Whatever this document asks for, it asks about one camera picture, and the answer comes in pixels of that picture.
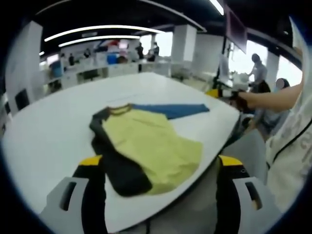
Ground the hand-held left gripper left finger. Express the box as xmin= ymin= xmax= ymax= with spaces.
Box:
xmin=39 ymin=155 xmax=108 ymax=234

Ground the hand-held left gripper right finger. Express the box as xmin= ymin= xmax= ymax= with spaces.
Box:
xmin=214 ymin=155 xmax=281 ymax=234

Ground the yellow garment with dark sleeves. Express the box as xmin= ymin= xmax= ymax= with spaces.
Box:
xmin=89 ymin=102 xmax=211 ymax=197

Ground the hanging dark screen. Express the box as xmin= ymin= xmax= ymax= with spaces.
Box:
xmin=224 ymin=4 xmax=249 ymax=54

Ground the ceiling light strip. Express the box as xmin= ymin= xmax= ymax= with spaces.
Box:
xmin=209 ymin=0 xmax=225 ymax=16
xmin=58 ymin=35 xmax=141 ymax=48
xmin=43 ymin=24 xmax=164 ymax=42

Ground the row of white cabinets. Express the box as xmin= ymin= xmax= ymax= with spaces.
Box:
xmin=59 ymin=59 xmax=171 ymax=90

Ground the blue storage bin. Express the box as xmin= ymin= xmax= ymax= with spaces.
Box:
xmin=106 ymin=53 xmax=119 ymax=65

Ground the black chair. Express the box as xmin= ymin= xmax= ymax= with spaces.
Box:
xmin=15 ymin=89 xmax=30 ymax=111

